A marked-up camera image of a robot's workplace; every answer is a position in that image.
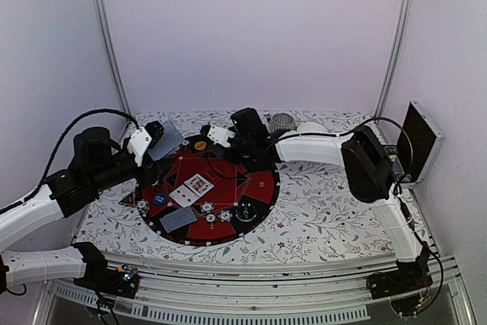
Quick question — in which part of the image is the round red black poker mat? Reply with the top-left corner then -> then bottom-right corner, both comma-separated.
132,135 -> 279,247

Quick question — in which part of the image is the floral white table cloth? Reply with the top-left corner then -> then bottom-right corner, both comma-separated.
78,110 -> 426,265

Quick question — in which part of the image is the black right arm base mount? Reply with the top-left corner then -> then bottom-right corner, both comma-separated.
366,260 -> 445,319

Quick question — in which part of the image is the white ceramic bowl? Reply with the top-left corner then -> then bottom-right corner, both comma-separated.
296,122 -> 326,133

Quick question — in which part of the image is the right aluminium frame post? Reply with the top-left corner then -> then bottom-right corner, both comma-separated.
374,0 -> 413,116

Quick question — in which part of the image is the king of diamonds card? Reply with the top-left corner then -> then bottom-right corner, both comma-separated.
184,174 -> 214,196

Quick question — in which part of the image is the aluminium frame post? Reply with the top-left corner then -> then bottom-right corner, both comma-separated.
374,0 -> 413,116
93,0 -> 132,114

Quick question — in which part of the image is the diamonds number card face-up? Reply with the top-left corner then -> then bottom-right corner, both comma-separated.
169,184 -> 199,208

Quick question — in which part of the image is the blue playing card deck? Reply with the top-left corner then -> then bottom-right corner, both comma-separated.
147,119 -> 188,161

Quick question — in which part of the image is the blue small blind button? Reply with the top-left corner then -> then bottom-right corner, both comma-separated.
153,193 -> 167,206

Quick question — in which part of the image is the striped grey ceramic mug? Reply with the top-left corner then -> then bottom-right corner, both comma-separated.
268,113 -> 296,132

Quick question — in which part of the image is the aluminium poker chip case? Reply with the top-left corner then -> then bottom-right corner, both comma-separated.
384,100 -> 445,189

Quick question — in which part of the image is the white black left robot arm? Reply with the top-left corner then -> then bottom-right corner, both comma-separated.
1,121 -> 164,293

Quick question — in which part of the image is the aluminium front rail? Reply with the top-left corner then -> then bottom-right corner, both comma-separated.
33,255 -> 476,324

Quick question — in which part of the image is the left aluminium frame post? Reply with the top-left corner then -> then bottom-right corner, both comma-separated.
93,0 -> 132,114

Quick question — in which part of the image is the orange big blind button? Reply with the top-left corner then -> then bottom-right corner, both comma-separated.
193,141 -> 207,151

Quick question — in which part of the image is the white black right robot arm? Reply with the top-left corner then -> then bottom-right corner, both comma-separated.
220,108 -> 432,295

